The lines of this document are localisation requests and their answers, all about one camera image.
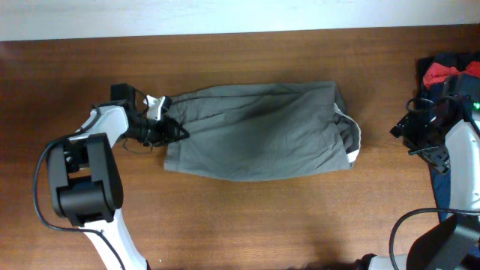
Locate grey shorts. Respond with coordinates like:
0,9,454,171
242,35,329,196
163,81,362,182

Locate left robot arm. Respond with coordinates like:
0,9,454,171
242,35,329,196
39,83,190,270

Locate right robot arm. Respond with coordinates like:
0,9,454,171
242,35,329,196
354,74,479,270

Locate dark blue garment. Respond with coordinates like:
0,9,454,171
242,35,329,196
428,86,451,209

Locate red garment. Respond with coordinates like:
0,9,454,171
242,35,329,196
422,61,480,89

